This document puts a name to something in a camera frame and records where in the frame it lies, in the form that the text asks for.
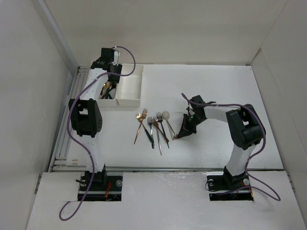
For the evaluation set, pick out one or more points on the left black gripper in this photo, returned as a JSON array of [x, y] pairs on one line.
[[117, 68]]

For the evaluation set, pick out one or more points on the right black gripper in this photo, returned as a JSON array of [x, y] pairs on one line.
[[186, 129]]

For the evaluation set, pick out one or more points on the small copper spoon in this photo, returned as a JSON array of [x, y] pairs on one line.
[[174, 135]]

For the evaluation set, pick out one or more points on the green handle gold spoon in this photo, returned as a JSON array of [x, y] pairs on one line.
[[109, 92]]

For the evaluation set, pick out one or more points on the white ceramic spoon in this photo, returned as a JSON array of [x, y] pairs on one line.
[[166, 116]]

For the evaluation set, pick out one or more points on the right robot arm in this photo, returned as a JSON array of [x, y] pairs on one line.
[[246, 132]]

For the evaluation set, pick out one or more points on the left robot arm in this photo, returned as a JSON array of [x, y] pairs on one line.
[[86, 118]]

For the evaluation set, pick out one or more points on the black fork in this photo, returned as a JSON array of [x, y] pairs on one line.
[[160, 121]]

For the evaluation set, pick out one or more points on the copper fork diagonal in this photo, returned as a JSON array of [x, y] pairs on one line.
[[160, 131]]

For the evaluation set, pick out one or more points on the right white plastic bin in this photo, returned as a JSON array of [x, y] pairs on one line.
[[129, 89]]

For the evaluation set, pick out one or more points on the white plastic bin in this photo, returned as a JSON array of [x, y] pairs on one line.
[[129, 89], [106, 102]]

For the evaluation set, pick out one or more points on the left white plastic bin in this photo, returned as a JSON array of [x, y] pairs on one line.
[[106, 102]]

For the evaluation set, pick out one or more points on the rose gold fork left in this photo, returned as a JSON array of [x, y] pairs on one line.
[[139, 118]]

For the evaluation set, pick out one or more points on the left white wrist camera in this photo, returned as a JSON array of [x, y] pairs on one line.
[[116, 57]]

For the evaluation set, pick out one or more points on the silver fork long handle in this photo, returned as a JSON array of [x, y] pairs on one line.
[[158, 136]]

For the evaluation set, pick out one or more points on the green handled silver fork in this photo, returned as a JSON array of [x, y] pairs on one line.
[[150, 123]]

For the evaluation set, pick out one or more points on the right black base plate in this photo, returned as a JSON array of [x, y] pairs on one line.
[[220, 191]]

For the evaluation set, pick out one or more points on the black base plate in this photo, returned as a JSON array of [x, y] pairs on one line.
[[109, 191], [220, 191]]

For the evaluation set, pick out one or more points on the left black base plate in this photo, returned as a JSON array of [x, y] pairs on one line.
[[109, 191]]

